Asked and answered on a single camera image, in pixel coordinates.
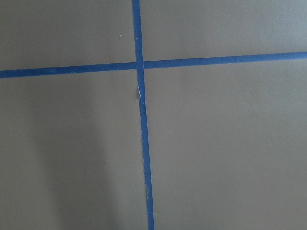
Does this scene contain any long blue tape strip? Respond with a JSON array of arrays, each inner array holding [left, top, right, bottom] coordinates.
[[132, 0, 155, 230]]

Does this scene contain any crossing blue tape strip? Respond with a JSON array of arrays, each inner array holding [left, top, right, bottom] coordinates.
[[0, 52, 307, 79]]

